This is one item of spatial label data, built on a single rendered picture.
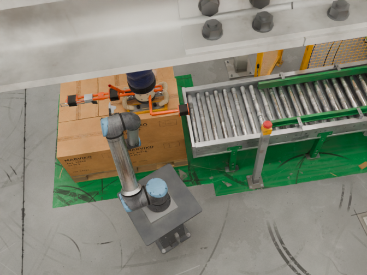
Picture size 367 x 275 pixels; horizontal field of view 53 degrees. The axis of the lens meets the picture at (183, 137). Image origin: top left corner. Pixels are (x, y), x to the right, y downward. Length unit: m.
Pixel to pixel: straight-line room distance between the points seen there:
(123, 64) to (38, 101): 4.40
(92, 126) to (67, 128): 0.24
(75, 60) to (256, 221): 3.28
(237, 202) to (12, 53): 3.32
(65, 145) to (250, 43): 3.25
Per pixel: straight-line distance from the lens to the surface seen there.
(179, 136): 3.34
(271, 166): 3.90
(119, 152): 2.44
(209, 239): 3.57
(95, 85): 3.96
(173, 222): 2.84
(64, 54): 0.47
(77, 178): 3.94
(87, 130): 3.64
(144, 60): 0.44
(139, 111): 3.10
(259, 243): 3.58
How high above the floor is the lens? 3.42
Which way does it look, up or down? 58 degrees down
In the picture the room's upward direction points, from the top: 8 degrees counter-clockwise
